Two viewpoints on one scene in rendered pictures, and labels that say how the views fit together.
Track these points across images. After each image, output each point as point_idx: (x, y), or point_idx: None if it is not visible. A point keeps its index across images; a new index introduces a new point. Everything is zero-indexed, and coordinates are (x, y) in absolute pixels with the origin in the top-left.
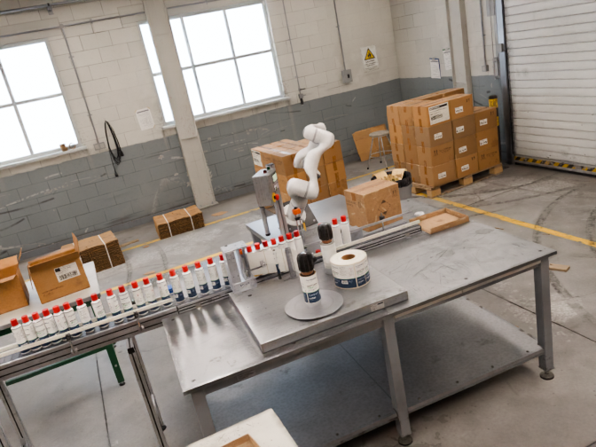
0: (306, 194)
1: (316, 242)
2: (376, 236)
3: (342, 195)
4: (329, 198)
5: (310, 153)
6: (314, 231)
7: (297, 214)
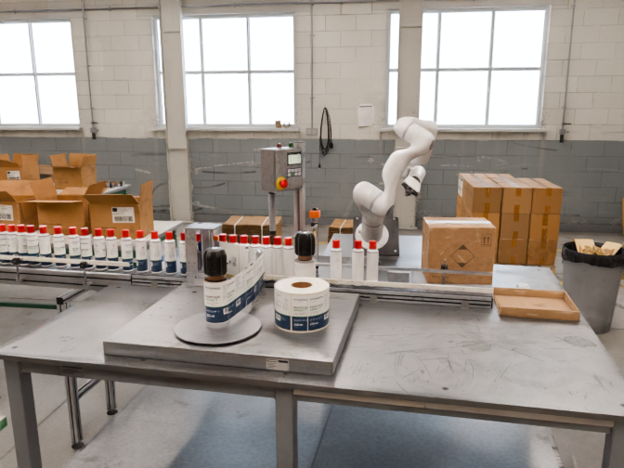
0: (371, 207)
1: (328, 265)
2: (413, 287)
3: None
4: None
5: (393, 154)
6: (380, 262)
7: (313, 217)
